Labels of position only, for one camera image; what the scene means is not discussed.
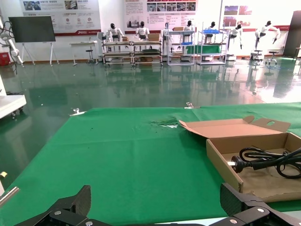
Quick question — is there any white shelf rack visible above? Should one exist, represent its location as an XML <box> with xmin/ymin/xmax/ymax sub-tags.
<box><xmin>166</xmin><ymin>30</ymin><xmax>196</xmax><ymax>66</ymax></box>
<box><xmin>197</xmin><ymin>29</ymin><xmax>227</xmax><ymax>65</ymax></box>

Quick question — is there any silver metal bar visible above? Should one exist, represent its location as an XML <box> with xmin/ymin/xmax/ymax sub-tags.
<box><xmin>0</xmin><ymin>187</ymin><xmax>21</xmax><ymax>209</ymax></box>

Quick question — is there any black stool with chrome base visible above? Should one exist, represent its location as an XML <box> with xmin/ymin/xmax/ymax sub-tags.
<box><xmin>265</xmin><ymin>50</ymin><xmax>281</xmax><ymax>69</ymax></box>

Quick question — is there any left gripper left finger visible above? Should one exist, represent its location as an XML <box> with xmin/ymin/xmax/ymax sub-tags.
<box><xmin>14</xmin><ymin>185</ymin><xmax>106</xmax><ymax>226</ymax></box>

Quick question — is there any black power cable with plug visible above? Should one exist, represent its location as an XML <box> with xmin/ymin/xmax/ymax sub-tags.
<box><xmin>227</xmin><ymin>146</ymin><xmax>301</xmax><ymax>179</ymax></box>

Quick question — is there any green cloth on rack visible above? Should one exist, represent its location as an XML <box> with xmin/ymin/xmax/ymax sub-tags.
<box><xmin>185</xmin><ymin>44</ymin><xmax>222</xmax><ymax>55</ymax></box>

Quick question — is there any wall poster with photos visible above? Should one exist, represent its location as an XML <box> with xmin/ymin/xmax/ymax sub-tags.
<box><xmin>124</xmin><ymin>0</ymin><xmax>198</xmax><ymax>35</ymax></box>

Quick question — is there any cardboard box with torn corner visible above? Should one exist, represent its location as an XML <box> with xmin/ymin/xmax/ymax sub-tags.
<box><xmin>178</xmin><ymin>115</ymin><xmax>301</xmax><ymax>203</ymax></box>

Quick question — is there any white wheeled cart table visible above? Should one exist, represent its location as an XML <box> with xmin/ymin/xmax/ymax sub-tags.
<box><xmin>0</xmin><ymin>94</ymin><xmax>27</xmax><ymax>120</ymax></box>

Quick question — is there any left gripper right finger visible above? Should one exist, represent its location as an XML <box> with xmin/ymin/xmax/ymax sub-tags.
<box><xmin>199</xmin><ymin>183</ymin><xmax>301</xmax><ymax>226</ymax></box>

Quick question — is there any pipe frame workbench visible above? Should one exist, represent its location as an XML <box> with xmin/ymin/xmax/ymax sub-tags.
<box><xmin>101</xmin><ymin>40</ymin><xmax>134</xmax><ymax>67</ymax></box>
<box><xmin>132</xmin><ymin>40</ymin><xmax>164</xmax><ymax>67</ymax></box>

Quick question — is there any dark door panel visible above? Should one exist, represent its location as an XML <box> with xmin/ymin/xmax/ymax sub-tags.
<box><xmin>283</xmin><ymin>9</ymin><xmax>301</xmax><ymax>57</ymax></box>

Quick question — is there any small white desk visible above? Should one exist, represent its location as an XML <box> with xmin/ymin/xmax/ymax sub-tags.
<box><xmin>69</xmin><ymin>40</ymin><xmax>99</xmax><ymax>67</ymax></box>

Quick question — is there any white humanoid robot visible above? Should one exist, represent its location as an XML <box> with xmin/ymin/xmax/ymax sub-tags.
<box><xmin>227</xmin><ymin>23</ymin><xmax>243</xmax><ymax>61</ymax></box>
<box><xmin>104</xmin><ymin>23</ymin><xmax>125</xmax><ymax>43</ymax></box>
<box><xmin>183</xmin><ymin>20</ymin><xmax>196</xmax><ymax>43</ymax></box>
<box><xmin>250</xmin><ymin>20</ymin><xmax>282</xmax><ymax>61</ymax></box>
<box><xmin>161</xmin><ymin>22</ymin><xmax>174</xmax><ymax>51</ymax></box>
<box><xmin>135</xmin><ymin>20</ymin><xmax>151</xmax><ymax>40</ymax></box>
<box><xmin>204</xmin><ymin>21</ymin><xmax>219</xmax><ymax>44</ymax></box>

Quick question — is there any wall photo panel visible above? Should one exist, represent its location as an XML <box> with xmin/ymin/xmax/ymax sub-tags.
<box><xmin>222</xmin><ymin>4</ymin><xmax>253</xmax><ymax>27</ymax></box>

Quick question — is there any red box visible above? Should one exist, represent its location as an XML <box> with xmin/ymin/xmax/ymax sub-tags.
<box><xmin>0</xmin><ymin>52</ymin><xmax>11</xmax><ymax>67</ymax></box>

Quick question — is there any black display on white stand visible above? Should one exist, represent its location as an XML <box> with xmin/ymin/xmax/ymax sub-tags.
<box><xmin>8</xmin><ymin>16</ymin><xmax>60</xmax><ymax>66</ymax></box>

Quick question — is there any green table cloth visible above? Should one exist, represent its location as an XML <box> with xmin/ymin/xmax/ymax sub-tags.
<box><xmin>0</xmin><ymin>101</ymin><xmax>301</xmax><ymax>224</ymax></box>

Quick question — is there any wide wall poster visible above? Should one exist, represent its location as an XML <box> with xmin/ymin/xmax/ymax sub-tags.
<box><xmin>20</xmin><ymin>0</ymin><xmax>102</xmax><ymax>36</ymax></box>

